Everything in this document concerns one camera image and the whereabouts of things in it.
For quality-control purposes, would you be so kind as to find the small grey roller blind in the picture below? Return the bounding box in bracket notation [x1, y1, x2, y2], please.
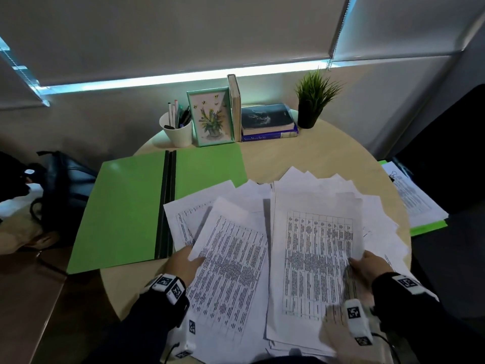
[333, 0, 485, 62]

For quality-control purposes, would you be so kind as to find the black cable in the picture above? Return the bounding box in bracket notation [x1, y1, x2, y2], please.
[163, 342, 180, 364]

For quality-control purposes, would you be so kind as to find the person's left forearm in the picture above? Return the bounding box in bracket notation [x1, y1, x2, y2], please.
[86, 288, 190, 364]

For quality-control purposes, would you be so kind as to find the framed flower picture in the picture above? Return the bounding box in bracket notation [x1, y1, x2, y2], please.
[186, 87, 235, 148]

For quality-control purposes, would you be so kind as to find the brown wooden bench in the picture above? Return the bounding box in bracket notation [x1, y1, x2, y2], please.
[0, 246, 69, 364]

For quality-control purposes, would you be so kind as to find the white pen cup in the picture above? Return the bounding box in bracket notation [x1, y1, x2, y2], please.
[159, 111, 194, 148]

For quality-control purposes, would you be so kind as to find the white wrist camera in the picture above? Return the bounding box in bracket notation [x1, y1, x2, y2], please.
[146, 274, 198, 359]
[343, 274, 439, 347]

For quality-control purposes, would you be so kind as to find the blind bead chain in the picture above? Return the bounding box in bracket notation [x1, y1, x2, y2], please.
[327, 0, 359, 70]

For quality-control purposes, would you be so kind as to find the person's right forearm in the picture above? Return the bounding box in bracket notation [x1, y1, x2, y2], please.
[371, 272, 485, 364]

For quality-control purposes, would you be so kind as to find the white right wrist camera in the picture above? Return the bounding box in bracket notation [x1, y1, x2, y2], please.
[343, 274, 439, 347]

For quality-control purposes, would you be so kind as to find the wide printed paper sheet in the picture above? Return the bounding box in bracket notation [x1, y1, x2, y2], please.
[266, 192, 365, 357]

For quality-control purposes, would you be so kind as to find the black plant pot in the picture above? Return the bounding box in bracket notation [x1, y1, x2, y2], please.
[297, 100, 323, 129]

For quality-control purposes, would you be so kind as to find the narrow printed paper sheet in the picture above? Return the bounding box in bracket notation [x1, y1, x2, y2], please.
[186, 197, 270, 364]

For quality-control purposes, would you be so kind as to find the pile of white papers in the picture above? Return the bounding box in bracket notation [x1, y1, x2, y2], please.
[163, 166, 414, 364]

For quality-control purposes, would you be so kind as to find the black chair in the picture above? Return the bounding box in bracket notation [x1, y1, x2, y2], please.
[390, 84, 485, 217]

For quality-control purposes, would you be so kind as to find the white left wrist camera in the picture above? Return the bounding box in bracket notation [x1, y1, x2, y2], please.
[146, 274, 198, 359]

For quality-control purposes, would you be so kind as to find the open green folder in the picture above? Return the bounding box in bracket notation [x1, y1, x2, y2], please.
[67, 143, 248, 275]

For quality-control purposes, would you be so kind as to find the dark cover book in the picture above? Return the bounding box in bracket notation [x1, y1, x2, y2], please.
[241, 103, 296, 136]

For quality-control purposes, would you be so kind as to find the black bag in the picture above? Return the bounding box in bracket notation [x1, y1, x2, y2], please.
[28, 150, 99, 245]

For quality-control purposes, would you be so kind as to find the person's right hand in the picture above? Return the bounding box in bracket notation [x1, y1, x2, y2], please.
[348, 250, 394, 300]

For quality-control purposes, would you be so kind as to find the person's left hand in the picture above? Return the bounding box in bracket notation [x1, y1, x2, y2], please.
[163, 246, 205, 287]

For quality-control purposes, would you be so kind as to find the upright pale book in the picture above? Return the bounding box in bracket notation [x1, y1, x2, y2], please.
[227, 74, 242, 142]

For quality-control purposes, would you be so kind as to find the closed green folder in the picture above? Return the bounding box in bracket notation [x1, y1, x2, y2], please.
[378, 159, 449, 238]

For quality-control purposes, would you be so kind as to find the beige cloth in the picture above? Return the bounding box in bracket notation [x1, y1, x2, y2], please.
[0, 206, 59, 255]

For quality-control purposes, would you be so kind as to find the blue book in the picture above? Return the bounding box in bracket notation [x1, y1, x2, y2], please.
[241, 125, 299, 142]

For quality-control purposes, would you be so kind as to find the large grey roller blind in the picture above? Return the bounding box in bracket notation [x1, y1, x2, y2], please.
[0, 0, 351, 88]

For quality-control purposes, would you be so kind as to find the green artificial plant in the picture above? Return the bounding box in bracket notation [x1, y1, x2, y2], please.
[294, 68, 343, 115]

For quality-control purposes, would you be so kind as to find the clipped printed document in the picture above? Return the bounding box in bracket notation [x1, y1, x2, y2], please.
[381, 161, 449, 229]

